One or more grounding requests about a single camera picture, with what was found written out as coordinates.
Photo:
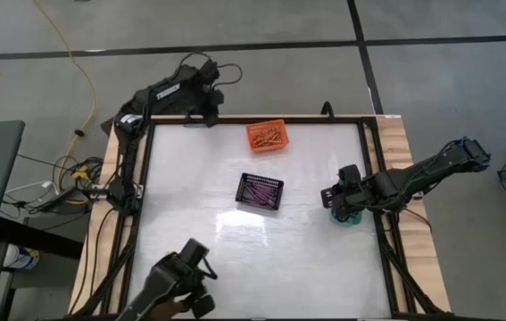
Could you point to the purple crayon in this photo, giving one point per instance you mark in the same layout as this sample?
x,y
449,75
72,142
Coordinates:
x,y
259,189
262,195
250,196
267,200

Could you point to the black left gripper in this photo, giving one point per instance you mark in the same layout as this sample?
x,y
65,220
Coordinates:
x,y
210,96

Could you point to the black metal table frame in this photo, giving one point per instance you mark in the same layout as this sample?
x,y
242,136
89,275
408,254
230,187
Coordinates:
x,y
279,120

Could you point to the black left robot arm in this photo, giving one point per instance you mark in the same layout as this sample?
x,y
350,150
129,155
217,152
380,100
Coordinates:
x,y
168,93

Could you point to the black table clamp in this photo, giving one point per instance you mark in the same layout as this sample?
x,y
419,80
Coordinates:
x,y
327,110

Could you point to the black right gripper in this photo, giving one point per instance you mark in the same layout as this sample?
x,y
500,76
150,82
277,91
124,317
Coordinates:
x,y
350,196

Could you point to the person's hand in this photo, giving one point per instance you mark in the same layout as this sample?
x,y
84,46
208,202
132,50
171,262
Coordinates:
x,y
170,310

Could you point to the yellow power plug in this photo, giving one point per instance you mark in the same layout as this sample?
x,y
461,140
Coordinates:
x,y
82,173

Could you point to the black slotted plastic basket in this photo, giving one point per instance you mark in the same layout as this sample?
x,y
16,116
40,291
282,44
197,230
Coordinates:
x,y
259,177

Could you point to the orange crayon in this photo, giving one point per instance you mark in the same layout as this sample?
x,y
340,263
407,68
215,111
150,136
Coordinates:
x,y
267,142
268,137
266,132

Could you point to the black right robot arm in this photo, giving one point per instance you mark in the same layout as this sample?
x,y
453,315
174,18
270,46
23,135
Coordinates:
x,y
426,171

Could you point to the white bucket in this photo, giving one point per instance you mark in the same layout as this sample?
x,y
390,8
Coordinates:
x,y
20,258

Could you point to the orange slotted plastic basket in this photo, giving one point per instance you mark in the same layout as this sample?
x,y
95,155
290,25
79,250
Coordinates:
x,y
250,142

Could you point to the black perforated box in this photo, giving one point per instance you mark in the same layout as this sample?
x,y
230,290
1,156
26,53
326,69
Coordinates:
x,y
107,127

